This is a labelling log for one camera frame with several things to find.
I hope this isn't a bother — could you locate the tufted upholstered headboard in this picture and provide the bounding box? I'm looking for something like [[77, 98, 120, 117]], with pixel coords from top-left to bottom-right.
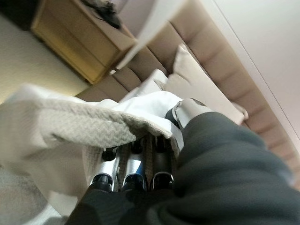
[[75, 0, 300, 179]]

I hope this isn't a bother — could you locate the white duvet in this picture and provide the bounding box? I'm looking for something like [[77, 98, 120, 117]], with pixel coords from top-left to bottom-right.
[[0, 83, 185, 150]]

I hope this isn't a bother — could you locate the black object on nightstand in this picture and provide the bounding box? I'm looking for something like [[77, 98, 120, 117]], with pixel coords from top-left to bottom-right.
[[81, 0, 122, 30]]

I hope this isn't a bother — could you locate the cream woven fringed blanket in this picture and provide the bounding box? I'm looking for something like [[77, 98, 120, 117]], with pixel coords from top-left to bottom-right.
[[0, 96, 181, 211]]

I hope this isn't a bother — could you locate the large beige pillow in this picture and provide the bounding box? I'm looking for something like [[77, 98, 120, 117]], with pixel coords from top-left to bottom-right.
[[164, 43, 249, 126]]

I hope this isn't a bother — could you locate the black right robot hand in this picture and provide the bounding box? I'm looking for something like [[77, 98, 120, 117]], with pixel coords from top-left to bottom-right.
[[65, 98, 300, 225]]

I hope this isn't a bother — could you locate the wooden nightstand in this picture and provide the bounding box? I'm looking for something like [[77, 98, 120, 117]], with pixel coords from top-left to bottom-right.
[[30, 0, 138, 85]]

